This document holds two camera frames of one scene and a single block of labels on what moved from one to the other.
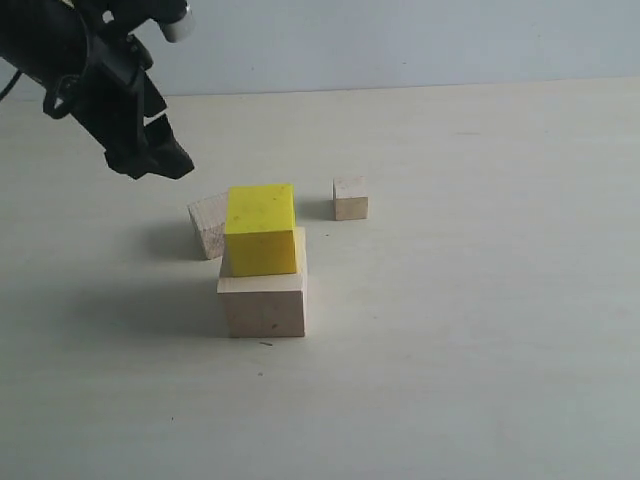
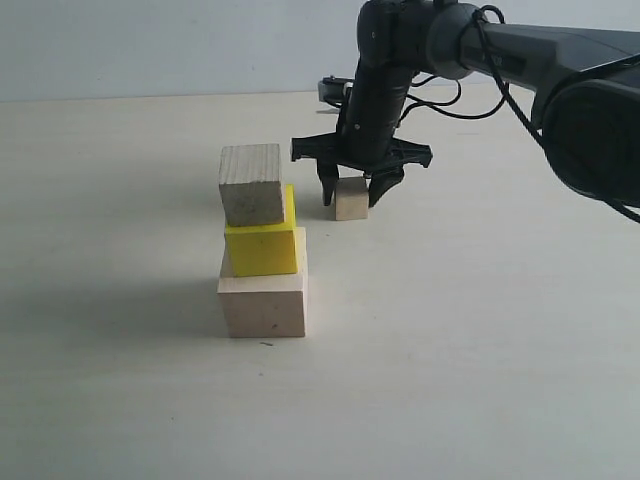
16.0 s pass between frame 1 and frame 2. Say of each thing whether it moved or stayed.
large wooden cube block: stayed
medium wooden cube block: moved
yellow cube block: stayed
